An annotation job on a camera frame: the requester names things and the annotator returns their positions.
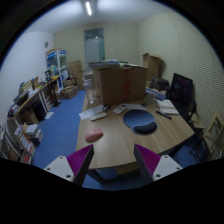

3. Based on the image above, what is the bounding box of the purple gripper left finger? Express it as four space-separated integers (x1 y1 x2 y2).
44 144 94 186

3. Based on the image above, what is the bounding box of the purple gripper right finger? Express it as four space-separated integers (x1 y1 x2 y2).
134 144 182 183

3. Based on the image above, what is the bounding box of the pink computer mouse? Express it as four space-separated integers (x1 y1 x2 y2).
85 128 103 142

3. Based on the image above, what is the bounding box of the blue round mouse pad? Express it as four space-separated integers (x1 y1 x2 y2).
123 109 157 135

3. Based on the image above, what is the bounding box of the black computer monitor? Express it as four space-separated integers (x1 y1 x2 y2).
169 74 193 106

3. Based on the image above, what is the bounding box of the wooden chair right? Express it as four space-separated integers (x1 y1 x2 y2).
190 111 224 162

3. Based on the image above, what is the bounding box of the black pen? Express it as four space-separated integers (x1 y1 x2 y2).
155 110 172 120

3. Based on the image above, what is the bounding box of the wooden table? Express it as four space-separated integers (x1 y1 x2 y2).
76 105 194 170

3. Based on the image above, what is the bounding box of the white paper sheet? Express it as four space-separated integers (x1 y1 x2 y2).
79 105 103 120

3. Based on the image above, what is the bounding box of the white remote control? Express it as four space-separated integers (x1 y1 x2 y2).
90 112 107 122

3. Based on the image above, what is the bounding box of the white notebook on table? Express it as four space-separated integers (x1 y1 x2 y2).
157 100 179 115

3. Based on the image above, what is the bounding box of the white air conditioner remote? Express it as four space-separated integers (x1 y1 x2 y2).
113 104 126 115

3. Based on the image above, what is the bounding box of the wooden side desk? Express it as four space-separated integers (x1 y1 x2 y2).
7 76 59 120

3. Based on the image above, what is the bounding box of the clear water bottle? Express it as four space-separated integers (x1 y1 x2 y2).
83 79 95 104

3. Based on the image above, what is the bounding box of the large cardboard box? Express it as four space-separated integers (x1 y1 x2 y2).
93 67 147 105

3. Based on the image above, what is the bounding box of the stacked cardboard boxes back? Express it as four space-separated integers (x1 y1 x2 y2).
68 60 84 90

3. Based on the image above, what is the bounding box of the glass display fridge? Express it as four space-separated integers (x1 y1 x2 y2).
46 49 69 89

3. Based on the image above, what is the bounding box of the tall cardboard box right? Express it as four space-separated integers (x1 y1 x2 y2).
143 53 161 81

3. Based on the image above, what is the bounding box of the paper stack on box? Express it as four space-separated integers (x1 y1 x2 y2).
87 59 129 70

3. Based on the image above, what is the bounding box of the white door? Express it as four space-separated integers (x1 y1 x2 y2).
84 28 105 64

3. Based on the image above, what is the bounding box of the ceiling light tube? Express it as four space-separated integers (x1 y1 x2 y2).
85 2 92 16

